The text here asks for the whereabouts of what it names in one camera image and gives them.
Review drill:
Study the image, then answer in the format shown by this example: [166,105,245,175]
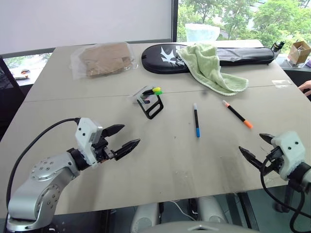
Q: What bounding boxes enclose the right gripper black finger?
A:
[238,146,264,171]
[259,133,276,147]

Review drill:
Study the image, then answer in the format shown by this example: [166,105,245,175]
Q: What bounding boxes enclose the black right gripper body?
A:
[261,145,286,176]

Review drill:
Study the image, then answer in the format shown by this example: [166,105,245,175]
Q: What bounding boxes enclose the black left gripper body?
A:
[91,135,116,164]

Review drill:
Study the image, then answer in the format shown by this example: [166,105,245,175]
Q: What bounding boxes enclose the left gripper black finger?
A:
[102,124,126,139]
[113,138,141,162]

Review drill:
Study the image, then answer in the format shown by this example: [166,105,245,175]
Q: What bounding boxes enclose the orange capped black marker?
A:
[222,100,254,129]

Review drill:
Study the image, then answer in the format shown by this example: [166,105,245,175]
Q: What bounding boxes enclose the blue capped black marker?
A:
[193,102,202,138]

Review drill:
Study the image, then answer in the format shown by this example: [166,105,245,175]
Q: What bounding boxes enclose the small open cardboard box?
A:
[288,40,311,69]

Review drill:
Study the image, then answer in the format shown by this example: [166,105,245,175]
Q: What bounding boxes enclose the person's bare hand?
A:
[298,81,311,98]

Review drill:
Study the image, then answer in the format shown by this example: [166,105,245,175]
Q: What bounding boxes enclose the black table leg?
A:
[225,191,259,232]

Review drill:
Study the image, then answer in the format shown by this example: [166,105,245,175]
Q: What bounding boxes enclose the silver robot right leg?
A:
[196,196,229,224]

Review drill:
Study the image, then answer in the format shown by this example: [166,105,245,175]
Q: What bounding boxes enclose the silver robot leg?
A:
[130,202,160,233]
[196,196,229,224]

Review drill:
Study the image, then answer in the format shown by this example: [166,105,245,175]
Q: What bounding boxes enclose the clear bag with brown cardboard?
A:
[70,41,139,81]

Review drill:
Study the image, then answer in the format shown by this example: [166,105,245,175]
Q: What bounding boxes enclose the silver robot left leg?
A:
[130,202,160,233]

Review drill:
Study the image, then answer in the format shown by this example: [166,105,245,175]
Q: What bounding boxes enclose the black racket bag white print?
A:
[141,43,276,74]

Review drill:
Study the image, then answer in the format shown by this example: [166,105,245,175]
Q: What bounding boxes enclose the silver robot torso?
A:
[139,220,251,233]

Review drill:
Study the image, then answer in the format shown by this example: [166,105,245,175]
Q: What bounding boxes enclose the small black gadget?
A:
[270,40,286,53]

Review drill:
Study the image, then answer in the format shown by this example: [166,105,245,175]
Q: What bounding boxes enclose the light green towel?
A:
[175,42,249,96]

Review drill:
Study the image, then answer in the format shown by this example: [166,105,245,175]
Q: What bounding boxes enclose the small white orange object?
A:
[13,68,32,81]

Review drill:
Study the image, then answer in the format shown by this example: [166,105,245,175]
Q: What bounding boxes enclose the translucent plastic container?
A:
[185,23,221,43]

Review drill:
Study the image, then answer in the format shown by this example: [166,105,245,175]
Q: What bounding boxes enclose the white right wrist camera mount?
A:
[270,131,306,181]

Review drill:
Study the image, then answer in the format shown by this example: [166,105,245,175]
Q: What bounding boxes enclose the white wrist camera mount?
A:
[74,117,104,168]
[270,131,306,181]

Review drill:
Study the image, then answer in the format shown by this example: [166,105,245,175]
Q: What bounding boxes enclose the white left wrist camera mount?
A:
[74,117,104,168]

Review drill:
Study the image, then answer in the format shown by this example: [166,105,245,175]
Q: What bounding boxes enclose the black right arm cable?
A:
[260,155,311,233]

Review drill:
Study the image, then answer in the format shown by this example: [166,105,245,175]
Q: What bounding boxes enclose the black stand with clear panel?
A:
[128,85,164,120]

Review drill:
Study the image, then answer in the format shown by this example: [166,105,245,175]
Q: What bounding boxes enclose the thin white cable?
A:
[167,200,196,222]

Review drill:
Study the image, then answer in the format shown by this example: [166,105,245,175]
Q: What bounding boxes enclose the black window frame post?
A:
[171,0,179,43]

